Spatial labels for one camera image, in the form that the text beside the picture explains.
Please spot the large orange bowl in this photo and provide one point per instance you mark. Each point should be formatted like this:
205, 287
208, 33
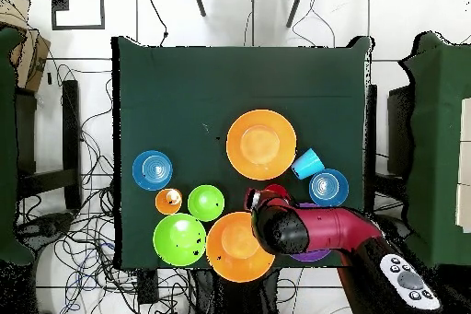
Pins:
261, 144
232, 244

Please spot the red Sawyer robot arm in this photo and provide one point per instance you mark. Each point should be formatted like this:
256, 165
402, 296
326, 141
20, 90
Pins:
338, 227

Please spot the white box stack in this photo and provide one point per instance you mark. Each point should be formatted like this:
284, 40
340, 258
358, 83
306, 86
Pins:
465, 126

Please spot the red cup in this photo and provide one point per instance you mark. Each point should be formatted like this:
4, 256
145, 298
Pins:
279, 190

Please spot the small green bowl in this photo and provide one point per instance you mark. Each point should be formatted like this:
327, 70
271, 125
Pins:
206, 202

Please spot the blue cup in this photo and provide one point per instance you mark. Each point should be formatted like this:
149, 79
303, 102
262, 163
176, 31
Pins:
307, 163

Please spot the blue bowl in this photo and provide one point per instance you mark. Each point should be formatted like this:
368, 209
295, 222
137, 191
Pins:
152, 170
328, 188

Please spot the purple bowl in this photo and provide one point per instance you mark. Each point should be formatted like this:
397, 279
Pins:
311, 256

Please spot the large green bowl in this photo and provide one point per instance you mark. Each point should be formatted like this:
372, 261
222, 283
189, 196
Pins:
179, 239

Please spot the orange cup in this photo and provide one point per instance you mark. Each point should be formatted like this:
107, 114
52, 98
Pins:
167, 201

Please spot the dark green table cloth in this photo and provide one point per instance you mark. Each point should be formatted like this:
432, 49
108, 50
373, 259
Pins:
220, 89

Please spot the black power strip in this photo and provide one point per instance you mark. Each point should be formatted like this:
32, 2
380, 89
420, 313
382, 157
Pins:
147, 288

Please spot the dark green covered table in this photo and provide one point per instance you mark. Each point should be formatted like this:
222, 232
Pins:
7, 144
438, 144

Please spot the black tripod leg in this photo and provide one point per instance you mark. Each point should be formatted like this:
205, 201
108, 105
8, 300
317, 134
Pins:
198, 1
295, 6

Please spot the cardboard box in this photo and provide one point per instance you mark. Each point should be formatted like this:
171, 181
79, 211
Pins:
33, 60

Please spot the black pedestal foot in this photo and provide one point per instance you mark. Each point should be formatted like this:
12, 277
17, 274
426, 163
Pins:
399, 231
48, 225

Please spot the black metal stand frame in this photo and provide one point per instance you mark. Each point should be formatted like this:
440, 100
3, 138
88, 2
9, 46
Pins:
71, 126

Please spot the black floor frame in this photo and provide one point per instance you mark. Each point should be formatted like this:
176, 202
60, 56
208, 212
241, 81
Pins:
60, 0

